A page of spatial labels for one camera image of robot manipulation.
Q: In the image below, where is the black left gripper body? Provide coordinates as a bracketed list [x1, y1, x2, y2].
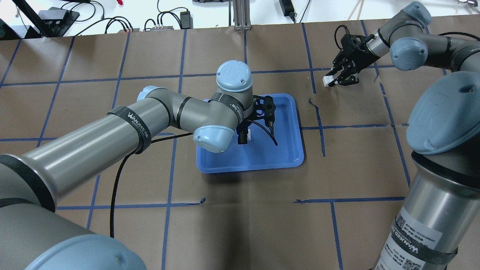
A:
[244, 96, 276, 122]

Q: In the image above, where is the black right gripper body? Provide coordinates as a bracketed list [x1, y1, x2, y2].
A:
[341, 34, 372, 71]

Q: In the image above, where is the small white building block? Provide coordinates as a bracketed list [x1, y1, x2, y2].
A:
[322, 75, 336, 87]

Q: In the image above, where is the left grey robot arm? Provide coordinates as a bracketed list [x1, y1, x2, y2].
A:
[0, 60, 276, 270]

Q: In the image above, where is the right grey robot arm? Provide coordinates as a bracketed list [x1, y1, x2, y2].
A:
[323, 1, 480, 270]

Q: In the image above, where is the blue plastic tray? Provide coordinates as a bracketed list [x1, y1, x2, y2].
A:
[196, 93, 305, 173]

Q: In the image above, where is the black power brick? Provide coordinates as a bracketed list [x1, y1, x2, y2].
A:
[279, 0, 296, 17]

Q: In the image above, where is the black power adapter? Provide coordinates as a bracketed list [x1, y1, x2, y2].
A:
[180, 11, 193, 29]

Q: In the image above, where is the black stand base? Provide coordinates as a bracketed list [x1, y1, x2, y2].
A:
[38, 7, 80, 37]

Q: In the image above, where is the aluminium profile post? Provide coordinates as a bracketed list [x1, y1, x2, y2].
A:
[233, 0, 252, 31]

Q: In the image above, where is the black braided cable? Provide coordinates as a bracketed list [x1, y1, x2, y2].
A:
[109, 132, 194, 239]

